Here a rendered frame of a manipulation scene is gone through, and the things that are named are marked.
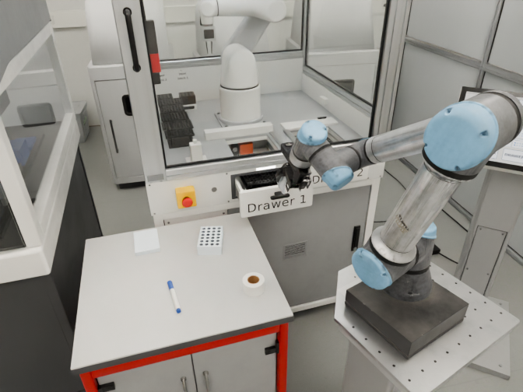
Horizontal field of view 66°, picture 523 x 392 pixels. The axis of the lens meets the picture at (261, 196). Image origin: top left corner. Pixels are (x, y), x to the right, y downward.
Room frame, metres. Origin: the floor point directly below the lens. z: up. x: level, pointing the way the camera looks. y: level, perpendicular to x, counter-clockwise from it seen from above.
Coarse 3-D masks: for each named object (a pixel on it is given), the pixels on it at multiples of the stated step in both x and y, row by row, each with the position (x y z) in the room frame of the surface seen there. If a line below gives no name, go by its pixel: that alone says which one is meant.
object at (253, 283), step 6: (246, 276) 0.97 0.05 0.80; (252, 276) 0.97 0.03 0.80; (258, 276) 0.97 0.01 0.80; (246, 282) 0.94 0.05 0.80; (252, 282) 0.97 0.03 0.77; (258, 282) 0.94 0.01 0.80; (264, 282) 0.94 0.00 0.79; (246, 288) 0.92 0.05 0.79; (252, 288) 0.92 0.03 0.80; (258, 288) 0.92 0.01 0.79; (264, 288) 0.94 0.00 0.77; (246, 294) 0.93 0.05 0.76; (252, 294) 0.92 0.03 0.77; (258, 294) 0.92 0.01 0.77
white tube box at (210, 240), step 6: (204, 228) 1.24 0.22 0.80; (210, 228) 1.24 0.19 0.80; (216, 228) 1.23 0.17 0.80; (222, 228) 1.23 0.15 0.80; (204, 234) 1.20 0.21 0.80; (210, 234) 1.19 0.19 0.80; (216, 234) 1.20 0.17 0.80; (222, 234) 1.20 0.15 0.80; (198, 240) 1.16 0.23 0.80; (204, 240) 1.16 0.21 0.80; (210, 240) 1.16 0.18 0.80; (216, 240) 1.16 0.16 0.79; (222, 240) 1.18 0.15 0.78; (198, 246) 1.13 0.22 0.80; (204, 246) 1.13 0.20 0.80; (210, 246) 1.13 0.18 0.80; (216, 246) 1.13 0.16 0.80; (222, 246) 1.17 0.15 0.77; (198, 252) 1.12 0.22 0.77; (204, 252) 1.12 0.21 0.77; (210, 252) 1.12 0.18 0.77; (216, 252) 1.12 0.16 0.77
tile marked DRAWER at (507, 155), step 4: (504, 152) 1.40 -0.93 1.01; (508, 152) 1.40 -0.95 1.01; (512, 152) 1.40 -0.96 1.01; (516, 152) 1.39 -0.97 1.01; (520, 152) 1.39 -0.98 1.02; (504, 156) 1.39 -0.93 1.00; (508, 156) 1.39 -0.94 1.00; (512, 156) 1.39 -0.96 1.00; (516, 156) 1.38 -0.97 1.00; (520, 156) 1.38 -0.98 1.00; (508, 160) 1.38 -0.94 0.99; (512, 160) 1.38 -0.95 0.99; (516, 160) 1.37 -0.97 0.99; (520, 160) 1.37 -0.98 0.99
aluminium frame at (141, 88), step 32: (128, 0) 1.33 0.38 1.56; (384, 32) 1.59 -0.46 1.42; (128, 64) 1.33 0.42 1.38; (384, 64) 1.58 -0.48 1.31; (384, 96) 1.59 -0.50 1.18; (160, 128) 1.35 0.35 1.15; (384, 128) 1.59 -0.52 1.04; (160, 160) 1.34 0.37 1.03; (224, 160) 1.41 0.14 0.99; (256, 160) 1.43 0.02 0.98
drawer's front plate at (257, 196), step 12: (240, 192) 1.27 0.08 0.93; (252, 192) 1.28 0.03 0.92; (264, 192) 1.29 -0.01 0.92; (288, 192) 1.32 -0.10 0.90; (300, 192) 1.33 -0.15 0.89; (312, 192) 1.35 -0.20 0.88; (240, 204) 1.27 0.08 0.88; (288, 204) 1.32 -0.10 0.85; (300, 204) 1.33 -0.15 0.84; (240, 216) 1.27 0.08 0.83
